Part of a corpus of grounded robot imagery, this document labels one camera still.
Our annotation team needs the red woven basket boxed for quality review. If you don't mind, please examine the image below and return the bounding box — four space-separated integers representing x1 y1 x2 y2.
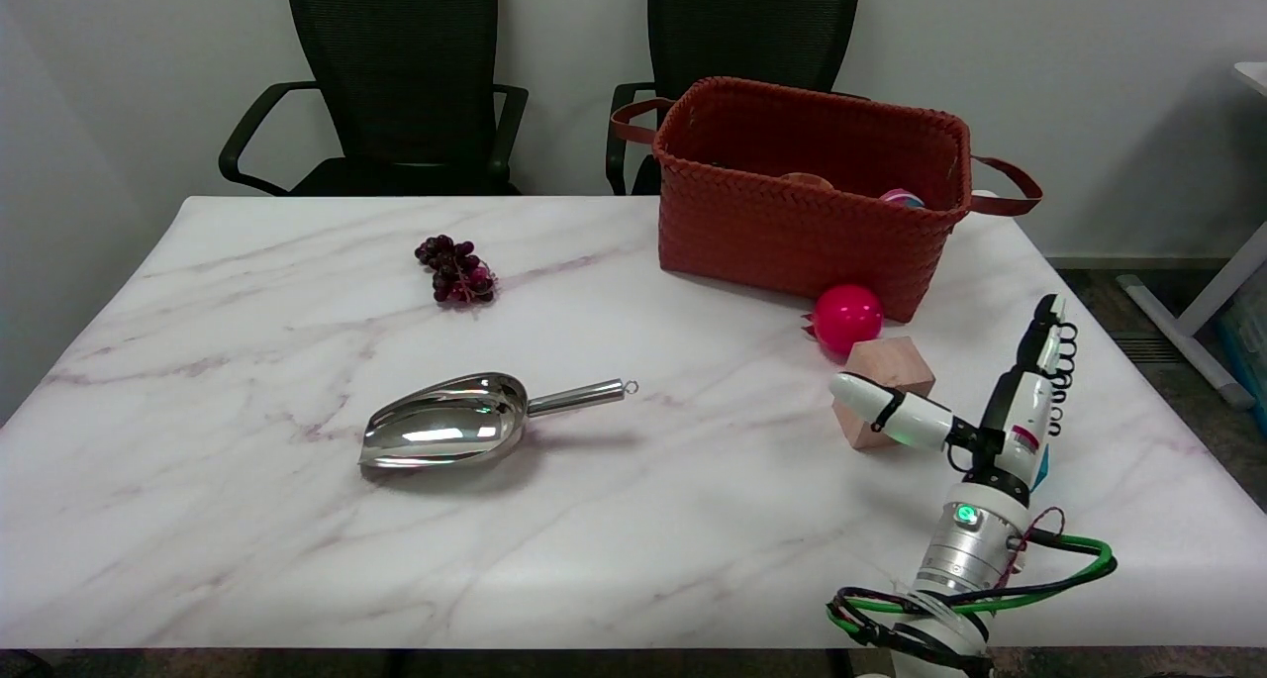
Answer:
611 76 1044 324

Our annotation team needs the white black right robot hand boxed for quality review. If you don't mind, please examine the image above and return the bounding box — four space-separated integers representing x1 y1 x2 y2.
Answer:
828 294 1079 507

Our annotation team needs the white desk frame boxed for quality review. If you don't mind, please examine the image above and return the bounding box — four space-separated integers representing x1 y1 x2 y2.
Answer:
1118 61 1267 411

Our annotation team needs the black mesh office chair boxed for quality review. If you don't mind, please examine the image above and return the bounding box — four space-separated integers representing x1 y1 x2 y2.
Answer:
218 0 530 197
606 0 865 196

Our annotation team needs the magenta pomegranate toy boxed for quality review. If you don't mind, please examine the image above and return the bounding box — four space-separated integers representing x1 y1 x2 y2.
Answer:
803 284 885 354

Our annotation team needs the wooden rectangular block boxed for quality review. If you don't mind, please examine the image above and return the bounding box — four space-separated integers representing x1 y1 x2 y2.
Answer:
831 337 937 451

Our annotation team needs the green black cable bundle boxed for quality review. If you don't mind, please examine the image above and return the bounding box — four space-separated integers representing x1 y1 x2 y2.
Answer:
826 533 1118 671

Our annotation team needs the dark purple grape bunch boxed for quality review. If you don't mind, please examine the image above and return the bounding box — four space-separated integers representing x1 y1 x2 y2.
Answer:
414 235 499 306

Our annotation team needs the shiny metal scoop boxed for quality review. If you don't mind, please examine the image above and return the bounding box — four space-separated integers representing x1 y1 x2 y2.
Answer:
358 372 639 471

